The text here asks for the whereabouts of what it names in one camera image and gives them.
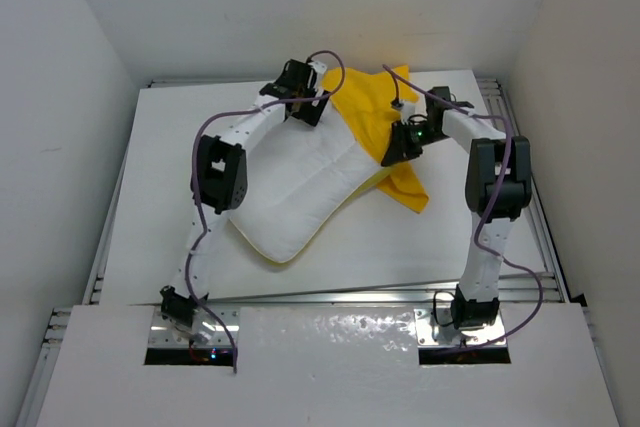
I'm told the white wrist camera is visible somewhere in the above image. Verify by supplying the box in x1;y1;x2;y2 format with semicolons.
391;98;416;121
308;60;328;77

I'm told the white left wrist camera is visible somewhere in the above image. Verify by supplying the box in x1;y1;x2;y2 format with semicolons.
308;60;328;77

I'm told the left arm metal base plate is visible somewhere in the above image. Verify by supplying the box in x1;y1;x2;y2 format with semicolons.
144;308;240;367

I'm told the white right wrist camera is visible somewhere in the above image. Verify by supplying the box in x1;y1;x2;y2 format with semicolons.
391;98;416;121

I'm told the white pillow with yellow edge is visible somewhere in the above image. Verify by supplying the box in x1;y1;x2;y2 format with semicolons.
231;106;387;264

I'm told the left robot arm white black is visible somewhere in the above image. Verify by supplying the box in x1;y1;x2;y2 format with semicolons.
161;58;330;329

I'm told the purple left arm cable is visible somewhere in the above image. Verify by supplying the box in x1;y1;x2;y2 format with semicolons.
183;50;346;376

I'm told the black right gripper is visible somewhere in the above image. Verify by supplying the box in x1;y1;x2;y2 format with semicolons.
383;121;448;168

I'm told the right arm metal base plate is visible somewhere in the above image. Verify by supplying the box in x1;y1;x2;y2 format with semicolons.
414;302;511;367

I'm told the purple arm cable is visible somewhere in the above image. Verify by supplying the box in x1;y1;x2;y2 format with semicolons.
382;64;545;348
183;50;346;376

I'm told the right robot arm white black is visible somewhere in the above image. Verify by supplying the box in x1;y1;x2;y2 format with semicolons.
381;87;532;329

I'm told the black thin base cable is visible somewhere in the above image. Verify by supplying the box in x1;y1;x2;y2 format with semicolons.
433;291;464;338

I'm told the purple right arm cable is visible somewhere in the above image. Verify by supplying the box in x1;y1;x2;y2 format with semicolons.
382;64;545;348

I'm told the yellow pillowcase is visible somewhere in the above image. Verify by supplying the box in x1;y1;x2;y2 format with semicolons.
321;68;429;213

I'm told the white front cover panel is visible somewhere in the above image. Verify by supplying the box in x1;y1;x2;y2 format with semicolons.
39;304;617;426

